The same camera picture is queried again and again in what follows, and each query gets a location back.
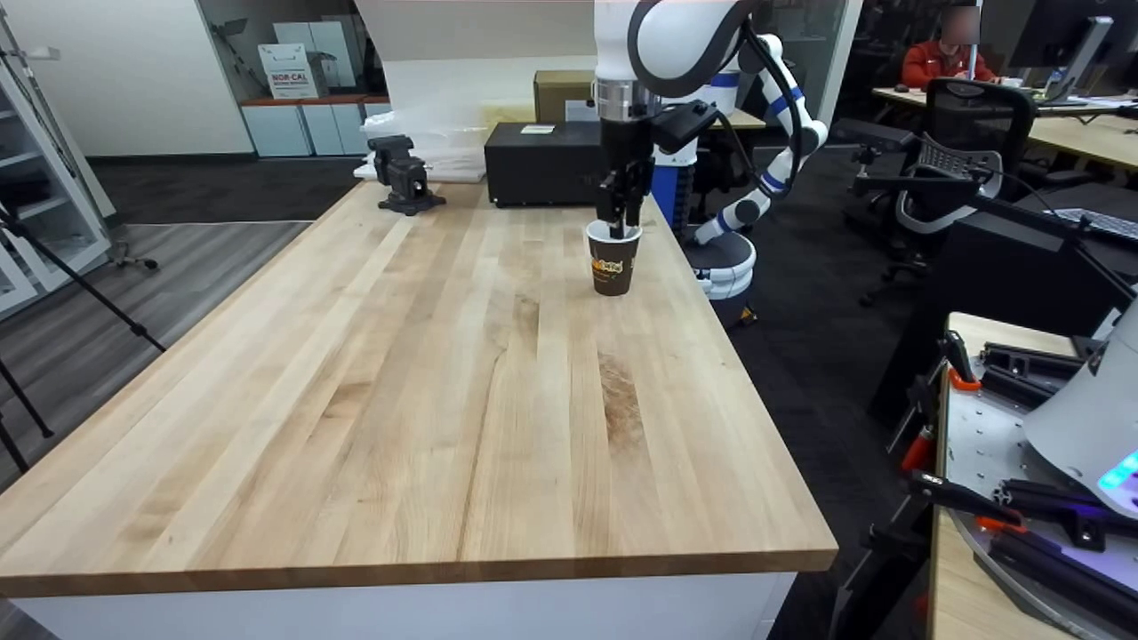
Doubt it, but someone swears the left camera tripod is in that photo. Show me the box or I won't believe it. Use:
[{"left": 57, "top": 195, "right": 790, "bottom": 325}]
[{"left": 0, "top": 199, "right": 170, "bottom": 476}]

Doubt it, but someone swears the brown paper coffee cup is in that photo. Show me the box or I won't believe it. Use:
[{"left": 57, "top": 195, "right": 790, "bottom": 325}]
[{"left": 586, "top": 220, "right": 642, "bottom": 296}]

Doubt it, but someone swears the side tool table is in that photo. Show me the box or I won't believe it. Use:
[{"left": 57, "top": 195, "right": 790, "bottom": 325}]
[{"left": 828, "top": 310, "right": 1138, "bottom": 640}]

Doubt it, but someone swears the person in red shirt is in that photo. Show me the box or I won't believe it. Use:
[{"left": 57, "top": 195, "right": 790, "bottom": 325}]
[{"left": 898, "top": 0, "right": 997, "bottom": 89}]

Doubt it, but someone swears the black bench vise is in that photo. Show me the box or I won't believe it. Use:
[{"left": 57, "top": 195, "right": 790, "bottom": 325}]
[{"left": 369, "top": 134, "right": 439, "bottom": 213}]

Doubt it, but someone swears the white drawer cabinet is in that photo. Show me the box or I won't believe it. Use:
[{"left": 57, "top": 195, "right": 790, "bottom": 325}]
[{"left": 13, "top": 571, "right": 791, "bottom": 640}]

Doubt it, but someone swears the white low cabinet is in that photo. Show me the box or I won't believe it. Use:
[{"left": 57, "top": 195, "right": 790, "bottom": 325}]
[{"left": 243, "top": 91, "right": 388, "bottom": 158}]

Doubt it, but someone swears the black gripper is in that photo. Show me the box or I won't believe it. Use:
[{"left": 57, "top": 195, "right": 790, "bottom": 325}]
[{"left": 597, "top": 99, "right": 719, "bottom": 237}]

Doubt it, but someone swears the black mesh office chair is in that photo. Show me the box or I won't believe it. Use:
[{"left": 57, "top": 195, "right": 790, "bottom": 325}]
[{"left": 854, "top": 79, "right": 1036, "bottom": 306}]

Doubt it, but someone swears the black control box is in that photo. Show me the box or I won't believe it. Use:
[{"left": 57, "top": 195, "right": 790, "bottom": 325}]
[{"left": 483, "top": 121, "right": 605, "bottom": 206}]

